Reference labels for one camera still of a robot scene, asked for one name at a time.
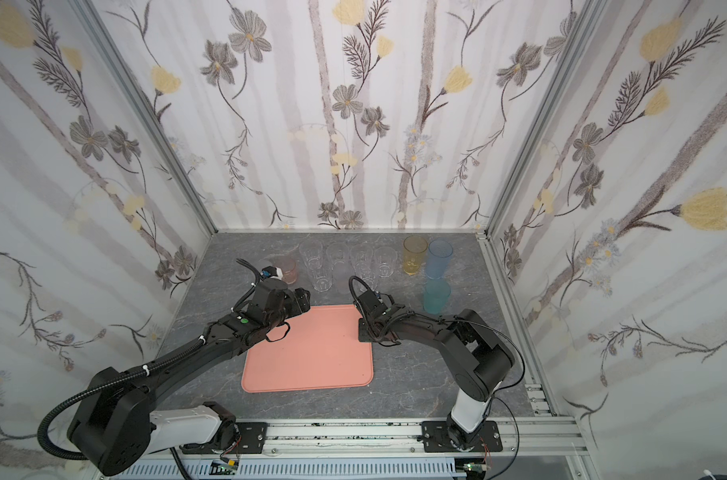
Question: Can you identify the clear faceted glass five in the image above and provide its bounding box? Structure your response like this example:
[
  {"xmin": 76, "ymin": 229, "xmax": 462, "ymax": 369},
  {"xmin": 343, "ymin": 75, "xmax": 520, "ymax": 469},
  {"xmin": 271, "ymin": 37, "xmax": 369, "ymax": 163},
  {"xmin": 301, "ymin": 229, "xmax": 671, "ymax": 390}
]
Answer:
[{"xmin": 308, "ymin": 264, "xmax": 333, "ymax": 292}]

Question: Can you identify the pink rectangular tray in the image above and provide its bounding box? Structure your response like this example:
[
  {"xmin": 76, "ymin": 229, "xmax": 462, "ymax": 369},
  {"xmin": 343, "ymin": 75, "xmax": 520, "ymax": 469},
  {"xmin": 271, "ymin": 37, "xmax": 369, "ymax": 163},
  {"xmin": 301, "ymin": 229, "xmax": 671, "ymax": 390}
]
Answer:
[{"xmin": 241, "ymin": 305, "xmax": 375, "ymax": 394}]

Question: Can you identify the clear faceted glass one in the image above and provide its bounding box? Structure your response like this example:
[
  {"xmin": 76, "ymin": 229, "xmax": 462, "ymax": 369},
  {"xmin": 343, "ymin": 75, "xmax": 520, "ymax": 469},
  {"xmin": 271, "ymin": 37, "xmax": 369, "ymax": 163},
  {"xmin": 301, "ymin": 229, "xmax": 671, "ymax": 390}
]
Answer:
[{"xmin": 299, "ymin": 238, "xmax": 323, "ymax": 270}]

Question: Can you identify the clear faceted glass four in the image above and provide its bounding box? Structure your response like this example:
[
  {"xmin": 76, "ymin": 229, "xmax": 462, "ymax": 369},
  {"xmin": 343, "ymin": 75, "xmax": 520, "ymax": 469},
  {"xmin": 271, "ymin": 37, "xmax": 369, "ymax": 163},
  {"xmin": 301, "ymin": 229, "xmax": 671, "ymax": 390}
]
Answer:
[{"xmin": 373, "ymin": 246, "xmax": 399, "ymax": 278}]

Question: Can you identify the clear faceted glass two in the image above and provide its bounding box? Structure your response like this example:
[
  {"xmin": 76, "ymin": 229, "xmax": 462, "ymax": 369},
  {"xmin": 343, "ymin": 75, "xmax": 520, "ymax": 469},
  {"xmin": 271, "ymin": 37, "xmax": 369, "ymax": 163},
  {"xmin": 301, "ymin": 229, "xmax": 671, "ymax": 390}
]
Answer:
[{"xmin": 326, "ymin": 242, "xmax": 350, "ymax": 269}]

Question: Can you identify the clear faceted glass three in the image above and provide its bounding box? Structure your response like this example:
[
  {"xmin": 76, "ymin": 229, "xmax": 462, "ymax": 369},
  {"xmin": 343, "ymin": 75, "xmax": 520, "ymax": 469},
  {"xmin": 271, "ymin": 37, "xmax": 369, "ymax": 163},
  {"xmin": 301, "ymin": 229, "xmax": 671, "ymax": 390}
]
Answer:
[{"xmin": 350, "ymin": 243, "xmax": 373, "ymax": 281}]

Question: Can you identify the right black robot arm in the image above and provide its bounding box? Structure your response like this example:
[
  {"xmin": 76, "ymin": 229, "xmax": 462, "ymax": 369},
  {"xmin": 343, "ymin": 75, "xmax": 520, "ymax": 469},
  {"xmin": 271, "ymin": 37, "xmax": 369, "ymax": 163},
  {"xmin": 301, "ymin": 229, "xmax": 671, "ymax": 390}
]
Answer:
[{"xmin": 349, "ymin": 285, "xmax": 523, "ymax": 451}]

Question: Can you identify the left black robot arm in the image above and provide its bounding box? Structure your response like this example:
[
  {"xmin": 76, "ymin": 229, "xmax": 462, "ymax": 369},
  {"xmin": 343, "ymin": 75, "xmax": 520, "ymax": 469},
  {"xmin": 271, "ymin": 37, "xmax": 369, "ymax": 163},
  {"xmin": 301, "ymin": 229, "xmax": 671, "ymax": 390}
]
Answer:
[{"xmin": 36, "ymin": 277, "xmax": 310, "ymax": 476}]

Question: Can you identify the pink tinted cup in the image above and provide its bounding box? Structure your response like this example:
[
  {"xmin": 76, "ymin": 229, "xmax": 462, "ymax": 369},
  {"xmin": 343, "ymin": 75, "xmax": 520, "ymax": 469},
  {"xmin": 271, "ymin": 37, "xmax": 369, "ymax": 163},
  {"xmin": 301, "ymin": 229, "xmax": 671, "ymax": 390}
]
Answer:
[{"xmin": 274, "ymin": 256, "xmax": 298, "ymax": 285}]

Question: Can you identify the teal frosted cup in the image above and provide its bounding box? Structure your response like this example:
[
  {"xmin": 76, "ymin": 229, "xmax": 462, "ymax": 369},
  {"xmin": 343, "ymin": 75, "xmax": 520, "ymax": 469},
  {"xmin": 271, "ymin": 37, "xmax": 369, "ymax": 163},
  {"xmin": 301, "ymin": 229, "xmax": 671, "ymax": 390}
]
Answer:
[{"xmin": 423, "ymin": 279, "xmax": 451, "ymax": 315}]

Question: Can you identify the yellow tinted cup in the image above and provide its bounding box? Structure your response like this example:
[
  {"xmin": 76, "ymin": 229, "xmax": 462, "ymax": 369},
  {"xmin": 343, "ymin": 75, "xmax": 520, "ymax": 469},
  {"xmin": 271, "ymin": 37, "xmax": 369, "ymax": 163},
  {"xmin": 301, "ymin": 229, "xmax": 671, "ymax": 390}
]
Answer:
[{"xmin": 403, "ymin": 235, "xmax": 429, "ymax": 276}]

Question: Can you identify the blue tinted cup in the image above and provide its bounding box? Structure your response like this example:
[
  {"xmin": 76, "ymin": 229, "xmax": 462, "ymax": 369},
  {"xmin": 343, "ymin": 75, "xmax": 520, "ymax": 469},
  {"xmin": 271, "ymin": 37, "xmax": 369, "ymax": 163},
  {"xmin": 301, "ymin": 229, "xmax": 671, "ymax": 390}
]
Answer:
[{"xmin": 425, "ymin": 239, "xmax": 453, "ymax": 279}]

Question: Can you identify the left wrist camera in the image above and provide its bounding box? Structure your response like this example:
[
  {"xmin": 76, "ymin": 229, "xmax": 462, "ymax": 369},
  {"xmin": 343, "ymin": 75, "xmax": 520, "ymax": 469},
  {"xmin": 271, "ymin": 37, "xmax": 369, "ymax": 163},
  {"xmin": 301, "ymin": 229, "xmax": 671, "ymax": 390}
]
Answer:
[{"xmin": 260, "ymin": 265, "xmax": 283, "ymax": 280}]

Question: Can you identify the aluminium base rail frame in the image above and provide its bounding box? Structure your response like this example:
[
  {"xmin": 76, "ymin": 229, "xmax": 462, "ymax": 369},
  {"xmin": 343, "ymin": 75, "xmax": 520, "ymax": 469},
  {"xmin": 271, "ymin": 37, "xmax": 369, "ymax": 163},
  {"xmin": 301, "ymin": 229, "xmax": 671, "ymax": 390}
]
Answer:
[{"xmin": 92, "ymin": 416, "xmax": 599, "ymax": 480}]

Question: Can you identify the white slotted cable duct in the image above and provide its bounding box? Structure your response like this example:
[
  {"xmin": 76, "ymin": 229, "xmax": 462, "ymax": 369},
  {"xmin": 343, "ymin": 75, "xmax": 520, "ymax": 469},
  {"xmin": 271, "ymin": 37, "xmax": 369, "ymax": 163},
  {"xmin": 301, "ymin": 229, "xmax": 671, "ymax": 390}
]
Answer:
[{"xmin": 107, "ymin": 458, "xmax": 467, "ymax": 480}]

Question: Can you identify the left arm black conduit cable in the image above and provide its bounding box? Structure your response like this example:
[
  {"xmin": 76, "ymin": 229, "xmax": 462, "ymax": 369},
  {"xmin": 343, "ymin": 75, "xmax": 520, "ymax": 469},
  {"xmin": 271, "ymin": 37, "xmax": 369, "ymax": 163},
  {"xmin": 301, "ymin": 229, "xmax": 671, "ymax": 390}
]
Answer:
[{"xmin": 37, "ymin": 344, "xmax": 208, "ymax": 462}]

